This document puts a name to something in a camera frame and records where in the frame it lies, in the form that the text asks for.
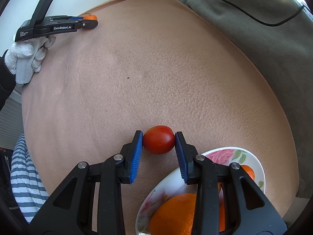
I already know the small mandarin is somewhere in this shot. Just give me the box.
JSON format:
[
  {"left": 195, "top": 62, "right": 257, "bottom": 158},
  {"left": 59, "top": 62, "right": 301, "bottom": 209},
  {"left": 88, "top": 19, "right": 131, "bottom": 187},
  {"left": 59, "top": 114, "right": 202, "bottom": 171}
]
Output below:
[
  {"left": 241, "top": 164, "right": 255, "bottom": 181},
  {"left": 83, "top": 14, "right": 98, "bottom": 21}
]

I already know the large smooth orange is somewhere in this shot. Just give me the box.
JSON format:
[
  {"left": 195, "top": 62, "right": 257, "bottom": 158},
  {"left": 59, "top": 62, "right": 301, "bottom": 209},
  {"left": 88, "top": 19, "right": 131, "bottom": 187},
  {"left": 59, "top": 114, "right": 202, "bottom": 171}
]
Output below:
[{"left": 148, "top": 192, "right": 226, "bottom": 235}]

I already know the large cherry tomato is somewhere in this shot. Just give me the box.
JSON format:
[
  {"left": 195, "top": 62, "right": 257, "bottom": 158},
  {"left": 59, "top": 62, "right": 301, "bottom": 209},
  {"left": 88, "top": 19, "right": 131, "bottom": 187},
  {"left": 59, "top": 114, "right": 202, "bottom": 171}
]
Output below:
[{"left": 143, "top": 125, "right": 175, "bottom": 155}]

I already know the black sleeve left forearm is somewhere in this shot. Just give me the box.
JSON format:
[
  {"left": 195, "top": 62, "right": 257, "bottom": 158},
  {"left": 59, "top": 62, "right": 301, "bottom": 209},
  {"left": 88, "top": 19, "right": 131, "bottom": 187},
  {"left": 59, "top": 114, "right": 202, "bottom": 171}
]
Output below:
[{"left": 0, "top": 50, "right": 15, "bottom": 110}]

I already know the left white gloved hand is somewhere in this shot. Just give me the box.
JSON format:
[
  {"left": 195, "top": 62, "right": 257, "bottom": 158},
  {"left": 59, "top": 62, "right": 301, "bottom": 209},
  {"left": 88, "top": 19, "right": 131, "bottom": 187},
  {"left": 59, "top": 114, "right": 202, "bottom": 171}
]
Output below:
[{"left": 4, "top": 35, "right": 56, "bottom": 85}]

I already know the striped shirt torso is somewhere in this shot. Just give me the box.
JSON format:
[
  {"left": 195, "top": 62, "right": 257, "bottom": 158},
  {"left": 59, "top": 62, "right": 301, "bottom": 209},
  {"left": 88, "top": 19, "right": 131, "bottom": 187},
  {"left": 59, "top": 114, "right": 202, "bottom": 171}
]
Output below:
[{"left": 10, "top": 133, "right": 49, "bottom": 223}]

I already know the floral white plate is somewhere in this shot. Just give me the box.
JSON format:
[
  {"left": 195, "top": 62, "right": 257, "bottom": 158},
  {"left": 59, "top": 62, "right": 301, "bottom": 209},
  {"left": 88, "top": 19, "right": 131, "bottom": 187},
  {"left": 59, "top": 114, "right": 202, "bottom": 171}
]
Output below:
[{"left": 135, "top": 146, "right": 266, "bottom": 234}]

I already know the grey green blanket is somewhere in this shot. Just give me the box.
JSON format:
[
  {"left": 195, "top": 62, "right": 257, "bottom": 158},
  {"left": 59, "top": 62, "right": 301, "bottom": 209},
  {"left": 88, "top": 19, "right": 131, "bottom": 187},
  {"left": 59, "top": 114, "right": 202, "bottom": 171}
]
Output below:
[{"left": 178, "top": 0, "right": 312, "bottom": 198}]

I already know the black cable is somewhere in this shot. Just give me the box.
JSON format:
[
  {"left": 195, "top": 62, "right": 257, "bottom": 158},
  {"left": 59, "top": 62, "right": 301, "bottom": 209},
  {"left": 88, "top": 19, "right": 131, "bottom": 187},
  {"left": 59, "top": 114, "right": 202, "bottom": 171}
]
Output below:
[{"left": 204, "top": 0, "right": 306, "bottom": 27}]

